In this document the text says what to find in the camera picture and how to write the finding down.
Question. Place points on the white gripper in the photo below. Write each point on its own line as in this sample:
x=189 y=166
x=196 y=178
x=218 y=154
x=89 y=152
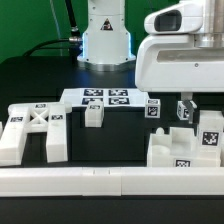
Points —
x=184 y=51

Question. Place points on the white chair seat part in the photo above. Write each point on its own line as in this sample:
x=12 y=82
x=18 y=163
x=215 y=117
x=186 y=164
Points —
x=178 y=148

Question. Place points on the white tagged cube far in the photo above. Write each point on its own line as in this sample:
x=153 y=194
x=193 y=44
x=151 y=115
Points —
x=182 y=111

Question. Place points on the white tagged cube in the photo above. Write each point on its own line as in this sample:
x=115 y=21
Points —
x=152 y=108
x=182 y=111

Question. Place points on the white tagged cube near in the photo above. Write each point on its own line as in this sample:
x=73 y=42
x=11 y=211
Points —
x=152 y=108

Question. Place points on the white front obstacle bar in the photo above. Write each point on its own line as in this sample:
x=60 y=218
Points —
x=111 y=181

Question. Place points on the white base tag plate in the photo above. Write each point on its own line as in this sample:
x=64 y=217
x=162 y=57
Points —
x=111 y=97

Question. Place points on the white chair back frame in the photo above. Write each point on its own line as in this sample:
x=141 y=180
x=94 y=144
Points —
x=42 y=117

